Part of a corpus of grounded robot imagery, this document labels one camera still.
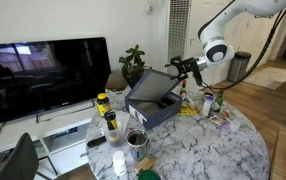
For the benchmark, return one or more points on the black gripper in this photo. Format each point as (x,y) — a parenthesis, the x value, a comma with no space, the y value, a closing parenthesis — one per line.
(190,67)

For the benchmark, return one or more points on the dark blue box lid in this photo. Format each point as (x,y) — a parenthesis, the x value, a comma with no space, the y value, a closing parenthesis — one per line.
(153,85)

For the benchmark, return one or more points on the dark blue cardboard box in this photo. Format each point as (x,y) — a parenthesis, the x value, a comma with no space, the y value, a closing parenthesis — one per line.
(159,116)

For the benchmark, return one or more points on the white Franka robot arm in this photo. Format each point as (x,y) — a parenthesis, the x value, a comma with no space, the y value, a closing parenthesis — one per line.
(226,15)

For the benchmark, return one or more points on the orange game box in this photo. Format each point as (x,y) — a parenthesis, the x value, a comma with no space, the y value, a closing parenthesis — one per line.
(146,68)

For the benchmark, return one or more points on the dark jar yellow lid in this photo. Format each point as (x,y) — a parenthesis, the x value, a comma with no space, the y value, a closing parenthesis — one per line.
(103,105)

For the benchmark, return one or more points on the green round lid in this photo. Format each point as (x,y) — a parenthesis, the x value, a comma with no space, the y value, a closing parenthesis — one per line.
(149,175)

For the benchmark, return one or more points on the small white spice bottle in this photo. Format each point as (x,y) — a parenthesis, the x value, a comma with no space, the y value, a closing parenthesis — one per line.
(189,100)

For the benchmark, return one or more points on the black oval case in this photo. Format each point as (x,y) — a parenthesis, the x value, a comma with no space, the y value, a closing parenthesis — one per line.
(166,102)

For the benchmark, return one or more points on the open tin can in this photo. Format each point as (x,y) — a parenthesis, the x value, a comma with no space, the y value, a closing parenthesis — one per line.
(208,93)

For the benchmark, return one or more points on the yellow packet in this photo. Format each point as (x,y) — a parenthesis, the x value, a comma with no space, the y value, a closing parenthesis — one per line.
(188,110)

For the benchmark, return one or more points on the green potted plant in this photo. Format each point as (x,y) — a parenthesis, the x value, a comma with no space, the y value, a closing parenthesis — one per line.
(133,63)

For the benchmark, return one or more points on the white bottle blue cap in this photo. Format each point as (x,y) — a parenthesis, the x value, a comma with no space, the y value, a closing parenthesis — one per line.
(208,106)

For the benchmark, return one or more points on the plain white door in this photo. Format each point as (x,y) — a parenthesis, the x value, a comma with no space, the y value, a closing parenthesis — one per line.
(191,20)

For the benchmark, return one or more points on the green bottle red cap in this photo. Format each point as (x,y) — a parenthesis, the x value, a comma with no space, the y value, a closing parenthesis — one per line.
(218,103)

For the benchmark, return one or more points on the steel trash can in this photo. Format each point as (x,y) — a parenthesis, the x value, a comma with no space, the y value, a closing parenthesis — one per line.
(241,70)

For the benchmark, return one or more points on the white round thermostat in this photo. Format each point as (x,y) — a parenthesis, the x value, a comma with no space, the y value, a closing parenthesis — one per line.
(149,8)

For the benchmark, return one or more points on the clear plastic bag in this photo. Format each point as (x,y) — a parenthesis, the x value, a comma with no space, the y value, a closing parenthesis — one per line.
(218,120)

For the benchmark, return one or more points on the small jar red cap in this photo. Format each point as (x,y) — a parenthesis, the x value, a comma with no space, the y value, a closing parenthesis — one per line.
(225,114)

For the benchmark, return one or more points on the clear plastic scoop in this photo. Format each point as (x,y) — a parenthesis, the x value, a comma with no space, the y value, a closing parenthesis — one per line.
(234,125)

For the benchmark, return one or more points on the steel tumbler cup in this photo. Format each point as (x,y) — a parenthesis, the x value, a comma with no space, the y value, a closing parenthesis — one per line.
(137,146)

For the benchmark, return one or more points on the grey beige floor rug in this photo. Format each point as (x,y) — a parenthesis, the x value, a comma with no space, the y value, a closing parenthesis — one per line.
(276,75)

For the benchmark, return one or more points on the light wooden block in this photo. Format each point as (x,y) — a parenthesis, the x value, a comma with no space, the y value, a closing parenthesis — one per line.
(145,164)

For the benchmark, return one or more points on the black remote control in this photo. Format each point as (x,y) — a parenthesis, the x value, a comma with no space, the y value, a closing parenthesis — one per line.
(96,141)

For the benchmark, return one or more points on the white pill bottle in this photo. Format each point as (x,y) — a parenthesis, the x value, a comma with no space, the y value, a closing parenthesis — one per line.
(119,163)

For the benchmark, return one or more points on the black flat screen television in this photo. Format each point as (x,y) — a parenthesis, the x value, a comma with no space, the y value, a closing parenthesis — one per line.
(46,76)

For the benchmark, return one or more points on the white television stand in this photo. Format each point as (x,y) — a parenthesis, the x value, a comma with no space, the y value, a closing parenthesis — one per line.
(69,156)

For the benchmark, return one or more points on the dark grey chair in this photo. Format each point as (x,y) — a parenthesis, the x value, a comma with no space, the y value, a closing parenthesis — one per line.
(21,160)

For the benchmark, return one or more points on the white wall heater grille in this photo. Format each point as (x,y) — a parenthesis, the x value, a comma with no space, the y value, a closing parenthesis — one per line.
(178,33)

